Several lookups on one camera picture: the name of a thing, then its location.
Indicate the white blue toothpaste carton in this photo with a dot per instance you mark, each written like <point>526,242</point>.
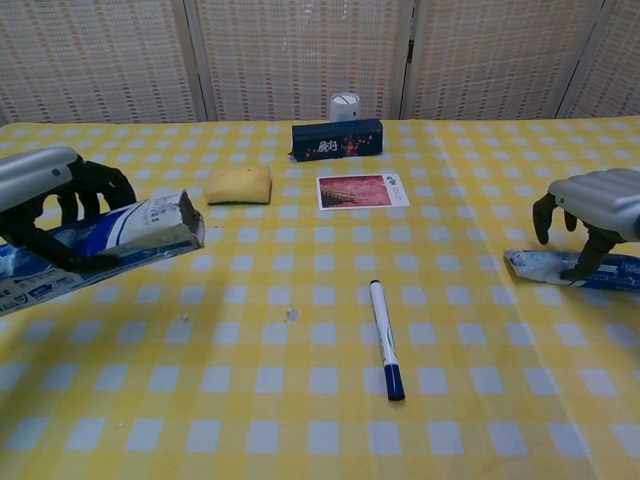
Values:
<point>150,225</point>

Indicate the yellow white checkered tablecloth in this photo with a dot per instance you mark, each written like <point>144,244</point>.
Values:
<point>280,400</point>

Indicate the white marker with blue cap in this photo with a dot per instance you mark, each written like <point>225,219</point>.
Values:
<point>384,335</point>

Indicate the white blue toothpaste tube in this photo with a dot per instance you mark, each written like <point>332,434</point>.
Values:
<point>535,265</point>

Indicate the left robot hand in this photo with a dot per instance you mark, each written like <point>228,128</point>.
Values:
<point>30,175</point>

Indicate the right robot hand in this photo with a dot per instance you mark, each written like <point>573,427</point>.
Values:
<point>600,195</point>

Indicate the woven folding screen panel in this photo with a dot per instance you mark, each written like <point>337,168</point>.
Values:
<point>500,55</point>
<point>300,50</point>
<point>615,75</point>
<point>95,55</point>

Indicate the small white cylinder cup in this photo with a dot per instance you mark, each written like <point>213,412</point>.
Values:
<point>345,107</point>

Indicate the yellow sponge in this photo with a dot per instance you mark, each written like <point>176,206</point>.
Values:
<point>239,185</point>

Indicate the red photo card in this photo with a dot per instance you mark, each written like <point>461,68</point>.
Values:
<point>357,192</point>

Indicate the dark purple printed box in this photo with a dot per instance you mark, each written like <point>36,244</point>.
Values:
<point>340,137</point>

